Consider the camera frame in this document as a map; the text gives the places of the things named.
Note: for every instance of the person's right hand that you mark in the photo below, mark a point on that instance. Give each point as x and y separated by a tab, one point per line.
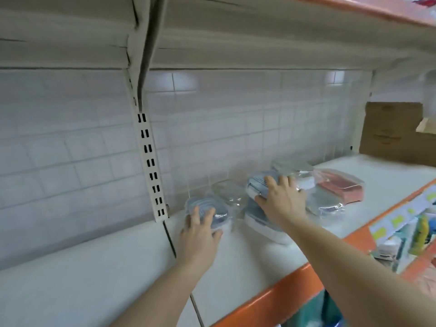
283	204

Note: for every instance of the person's left hand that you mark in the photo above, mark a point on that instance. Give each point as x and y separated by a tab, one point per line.
197	245

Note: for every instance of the blue grey lid plastic box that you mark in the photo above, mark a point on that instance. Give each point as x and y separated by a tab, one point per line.
228	214

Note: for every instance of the orange metal store shelving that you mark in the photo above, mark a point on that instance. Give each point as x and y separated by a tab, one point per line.
82	282

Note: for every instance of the person's right forearm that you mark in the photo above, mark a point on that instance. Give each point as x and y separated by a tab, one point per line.
347	269

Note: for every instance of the person's left forearm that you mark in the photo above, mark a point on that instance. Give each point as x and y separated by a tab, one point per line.
170	299

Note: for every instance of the yellow shelf price label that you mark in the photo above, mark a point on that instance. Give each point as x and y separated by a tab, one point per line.
398	220
379	233

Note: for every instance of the brown cardboard box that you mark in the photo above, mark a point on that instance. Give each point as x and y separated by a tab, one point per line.
395	132

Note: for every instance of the white cap bottle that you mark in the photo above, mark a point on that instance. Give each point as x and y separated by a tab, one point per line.
388	254

